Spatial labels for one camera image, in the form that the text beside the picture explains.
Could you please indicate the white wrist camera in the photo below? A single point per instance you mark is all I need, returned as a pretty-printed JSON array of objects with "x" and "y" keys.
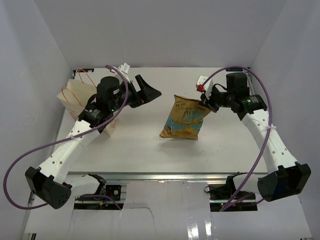
[
  {"x": 204, "y": 86},
  {"x": 124, "y": 70}
]

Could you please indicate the beige paper bag orange handles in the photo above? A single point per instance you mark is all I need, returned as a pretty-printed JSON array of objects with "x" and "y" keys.
[{"x": 75, "y": 95}]

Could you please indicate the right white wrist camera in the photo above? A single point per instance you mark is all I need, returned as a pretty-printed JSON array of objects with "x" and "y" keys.
[{"x": 204, "y": 86}]

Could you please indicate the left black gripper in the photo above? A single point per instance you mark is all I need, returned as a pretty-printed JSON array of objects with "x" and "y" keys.
[{"x": 147, "y": 94}]

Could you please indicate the kettle chips bag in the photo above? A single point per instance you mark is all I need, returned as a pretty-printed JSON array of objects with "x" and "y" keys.
[{"x": 185, "y": 119}]

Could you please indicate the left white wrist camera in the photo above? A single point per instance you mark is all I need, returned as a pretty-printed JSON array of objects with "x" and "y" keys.
[{"x": 124, "y": 70}]

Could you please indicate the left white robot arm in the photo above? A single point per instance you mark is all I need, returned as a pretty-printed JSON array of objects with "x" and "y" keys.
[{"x": 47, "y": 181}]

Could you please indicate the blue table corner label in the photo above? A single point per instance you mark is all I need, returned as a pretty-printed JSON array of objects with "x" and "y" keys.
[{"x": 234, "y": 69}]

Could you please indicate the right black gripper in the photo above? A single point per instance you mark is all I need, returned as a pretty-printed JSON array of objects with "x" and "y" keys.
[{"x": 212, "y": 107}]

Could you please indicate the aluminium table rail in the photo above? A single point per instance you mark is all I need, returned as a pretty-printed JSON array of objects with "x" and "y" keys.
[{"x": 163, "y": 176}]

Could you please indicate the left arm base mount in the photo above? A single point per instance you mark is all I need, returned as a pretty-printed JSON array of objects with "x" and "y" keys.
[{"x": 110, "y": 196}]

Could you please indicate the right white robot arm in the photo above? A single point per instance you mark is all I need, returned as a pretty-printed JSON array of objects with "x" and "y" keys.
[{"x": 285, "y": 175}]

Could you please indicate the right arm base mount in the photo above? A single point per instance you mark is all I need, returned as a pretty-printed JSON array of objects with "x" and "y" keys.
[{"x": 219, "y": 193}]

